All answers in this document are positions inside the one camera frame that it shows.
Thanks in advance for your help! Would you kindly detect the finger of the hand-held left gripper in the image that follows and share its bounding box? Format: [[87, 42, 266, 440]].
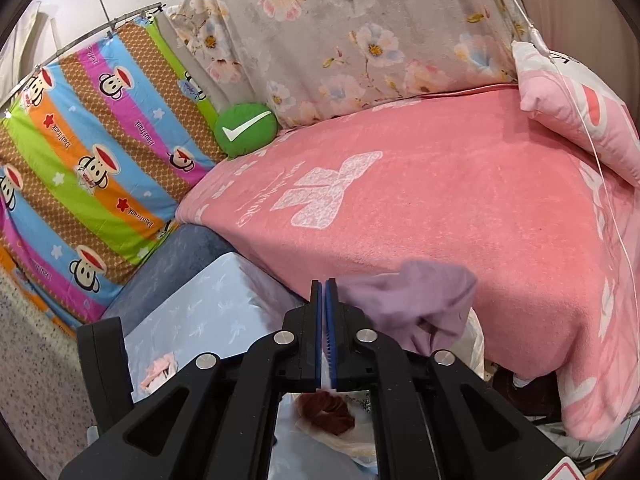
[[76, 316, 135, 436]]

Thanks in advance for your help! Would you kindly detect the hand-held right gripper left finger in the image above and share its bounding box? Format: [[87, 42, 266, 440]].
[[60, 280, 324, 480]]

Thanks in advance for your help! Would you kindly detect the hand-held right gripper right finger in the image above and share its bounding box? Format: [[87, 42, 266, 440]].
[[326, 279, 566, 480]]

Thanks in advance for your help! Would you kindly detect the purple cloth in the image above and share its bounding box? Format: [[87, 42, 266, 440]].
[[340, 259, 478, 356]]

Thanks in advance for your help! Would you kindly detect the bin with white plastic bag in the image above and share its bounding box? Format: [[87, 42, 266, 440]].
[[450, 310, 486, 381]]

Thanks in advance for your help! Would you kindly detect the pink fabric piece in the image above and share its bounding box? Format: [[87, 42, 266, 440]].
[[140, 352, 180, 393]]

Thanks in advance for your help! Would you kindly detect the reddish brown fluffy scrunchie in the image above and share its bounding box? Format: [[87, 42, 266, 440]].
[[295, 391, 357, 438]]

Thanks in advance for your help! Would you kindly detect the light blue table cover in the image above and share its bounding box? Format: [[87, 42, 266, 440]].
[[87, 252, 381, 480]]

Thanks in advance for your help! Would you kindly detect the pink blanket with white print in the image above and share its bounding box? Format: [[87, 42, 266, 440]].
[[177, 82, 640, 441]]

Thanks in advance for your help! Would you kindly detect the striped monkey print blanket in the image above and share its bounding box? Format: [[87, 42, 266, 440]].
[[0, 12, 226, 331]]

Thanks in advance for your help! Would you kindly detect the green cushion with white tick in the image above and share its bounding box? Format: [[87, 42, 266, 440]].
[[214, 102, 278, 160]]

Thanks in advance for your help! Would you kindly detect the grey floral cloth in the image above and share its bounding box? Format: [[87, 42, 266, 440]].
[[170, 0, 551, 128]]

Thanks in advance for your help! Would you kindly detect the pink and white pillow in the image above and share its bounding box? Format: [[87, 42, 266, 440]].
[[512, 40, 640, 188]]

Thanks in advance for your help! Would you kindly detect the beige curtain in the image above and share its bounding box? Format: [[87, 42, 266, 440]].
[[515, 0, 640, 61]]

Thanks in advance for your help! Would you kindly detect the white hanging cord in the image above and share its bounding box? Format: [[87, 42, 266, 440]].
[[487, 0, 640, 436]]

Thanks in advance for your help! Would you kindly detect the metal rail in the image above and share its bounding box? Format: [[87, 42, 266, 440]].
[[0, 2, 168, 111]]

